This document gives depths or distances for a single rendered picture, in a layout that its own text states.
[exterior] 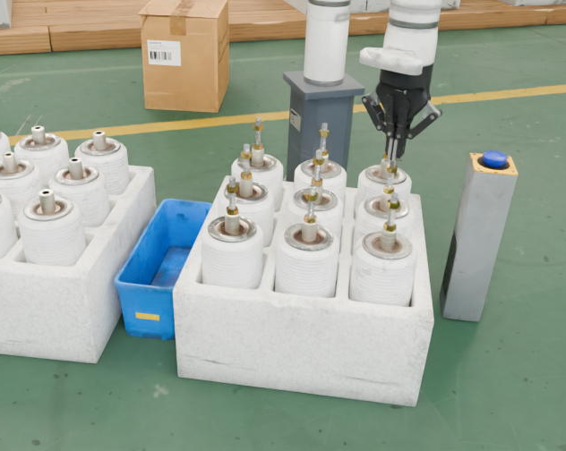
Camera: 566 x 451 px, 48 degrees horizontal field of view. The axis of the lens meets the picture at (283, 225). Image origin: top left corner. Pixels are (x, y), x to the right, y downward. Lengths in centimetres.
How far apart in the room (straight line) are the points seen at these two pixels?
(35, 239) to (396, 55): 60
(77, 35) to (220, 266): 191
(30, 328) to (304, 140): 72
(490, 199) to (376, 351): 33
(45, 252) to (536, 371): 84
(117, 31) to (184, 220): 153
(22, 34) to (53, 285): 181
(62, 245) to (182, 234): 38
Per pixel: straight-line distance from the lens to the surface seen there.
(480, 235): 115
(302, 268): 94
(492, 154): 112
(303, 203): 104
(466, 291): 122
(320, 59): 142
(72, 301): 105
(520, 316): 131
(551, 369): 122
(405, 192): 115
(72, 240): 106
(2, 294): 110
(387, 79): 95
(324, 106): 143
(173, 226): 136
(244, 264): 96
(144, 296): 110
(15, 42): 276
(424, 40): 93
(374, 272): 94
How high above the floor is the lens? 77
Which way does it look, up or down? 32 degrees down
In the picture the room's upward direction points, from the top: 3 degrees clockwise
